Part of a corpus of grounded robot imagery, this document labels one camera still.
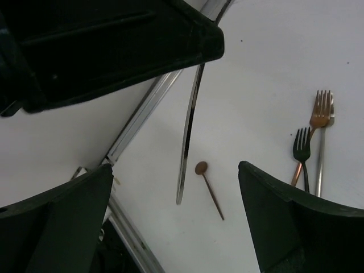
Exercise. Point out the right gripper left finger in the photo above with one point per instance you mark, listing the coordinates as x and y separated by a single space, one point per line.
57 230

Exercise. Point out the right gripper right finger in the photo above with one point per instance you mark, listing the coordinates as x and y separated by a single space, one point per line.
294 231

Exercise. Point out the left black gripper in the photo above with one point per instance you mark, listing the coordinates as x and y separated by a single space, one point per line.
61 53

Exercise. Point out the silver fork black handle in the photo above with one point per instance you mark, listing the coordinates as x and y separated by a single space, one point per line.
301 152

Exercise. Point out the small copper teaspoon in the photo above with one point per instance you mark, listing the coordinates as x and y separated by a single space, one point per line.
200 169

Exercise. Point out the copper fork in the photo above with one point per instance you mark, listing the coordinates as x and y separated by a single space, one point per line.
321 111

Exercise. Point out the silver spoon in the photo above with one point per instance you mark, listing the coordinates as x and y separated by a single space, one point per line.
187 133

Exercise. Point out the aluminium rail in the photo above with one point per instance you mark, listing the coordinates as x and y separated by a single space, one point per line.
142 255

